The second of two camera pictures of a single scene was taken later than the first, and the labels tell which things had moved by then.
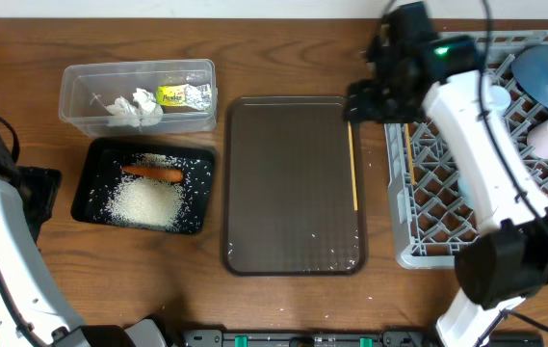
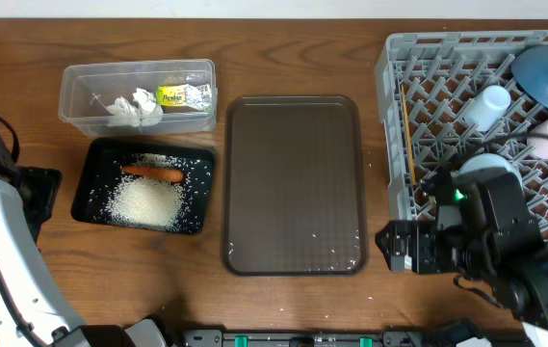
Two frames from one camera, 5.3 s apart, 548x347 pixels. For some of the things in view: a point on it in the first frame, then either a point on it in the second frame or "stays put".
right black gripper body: x=370 y=102 to x=409 y=246
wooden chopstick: x=410 y=156 stays put
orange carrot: x=170 y=174 stays put
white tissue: x=150 y=114 stays put
